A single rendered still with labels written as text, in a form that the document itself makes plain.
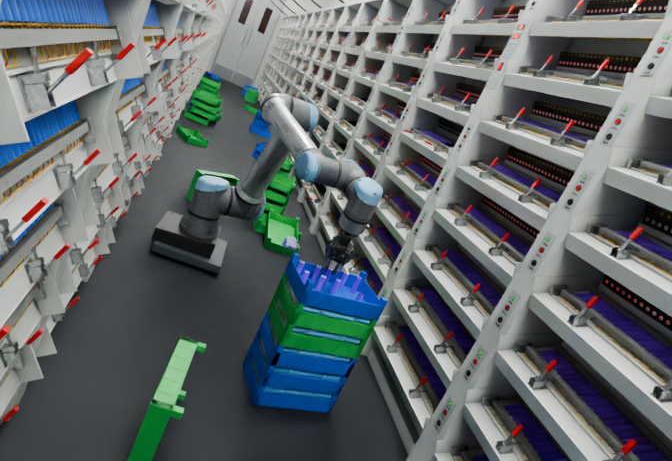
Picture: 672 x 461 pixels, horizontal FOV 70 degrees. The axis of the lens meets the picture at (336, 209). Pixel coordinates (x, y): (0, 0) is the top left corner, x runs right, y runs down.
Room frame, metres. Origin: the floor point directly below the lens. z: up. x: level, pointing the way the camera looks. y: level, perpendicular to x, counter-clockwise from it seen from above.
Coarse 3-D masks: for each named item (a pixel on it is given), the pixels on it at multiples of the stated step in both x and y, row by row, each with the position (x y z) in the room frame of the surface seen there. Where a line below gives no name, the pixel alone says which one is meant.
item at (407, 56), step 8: (400, 48) 3.32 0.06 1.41; (408, 48) 3.34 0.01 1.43; (424, 48) 3.32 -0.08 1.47; (432, 48) 3.20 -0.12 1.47; (400, 56) 3.17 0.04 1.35; (408, 56) 3.15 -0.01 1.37; (416, 56) 3.07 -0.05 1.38; (424, 56) 2.90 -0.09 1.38; (408, 64) 3.02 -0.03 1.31; (416, 64) 2.90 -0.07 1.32; (424, 64) 2.78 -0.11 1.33
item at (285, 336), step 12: (276, 300) 1.54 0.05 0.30; (276, 312) 1.48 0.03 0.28; (276, 324) 1.45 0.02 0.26; (288, 324) 1.38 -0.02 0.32; (276, 336) 1.41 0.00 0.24; (288, 336) 1.38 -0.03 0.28; (300, 336) 1.40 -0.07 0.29; (312, 336) 1.42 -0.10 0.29; (300, 348) 1.41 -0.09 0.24; (312, 348) 1.42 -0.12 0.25; (324, 348) 1.44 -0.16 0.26; (336, 348) 1.46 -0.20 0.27; (348, 348) 1.48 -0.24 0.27; (360, 348) 1.50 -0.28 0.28
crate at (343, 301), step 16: (288, 272) 1.52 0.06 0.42; (320, 272) 1.60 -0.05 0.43; (304, 288) 1.38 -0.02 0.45; (368, 288) 1.62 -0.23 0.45; (304, 304) 1.38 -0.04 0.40; (320, 304) 1.40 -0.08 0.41; (336, 304) 1.43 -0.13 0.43; (352, 304) 1.45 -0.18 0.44; (368, 304) 1.48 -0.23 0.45; (384, 304) 1.50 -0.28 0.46
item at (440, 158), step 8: (408, 128) 2.66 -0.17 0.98; (416, 128) 2.66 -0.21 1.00; (424, 128) 2.69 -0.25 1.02; (432, 128) 2.70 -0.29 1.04; (440, 128) 2.64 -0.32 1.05; (400, 136) 2.65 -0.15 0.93; (408, 136) 2.54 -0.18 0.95; (456, 136) 2.45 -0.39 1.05; (408, 144) 2.53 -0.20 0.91; (416, 144) 2.43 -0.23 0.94; (424, 144) 2.37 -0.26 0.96; (424, 152) 2.32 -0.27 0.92; (432, 152) 2.24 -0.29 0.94; (440, 152) 2.22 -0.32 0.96; (448, 152) 2.08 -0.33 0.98; (432, 160) 2.23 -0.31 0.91; (440, 160) 2.15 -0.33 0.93
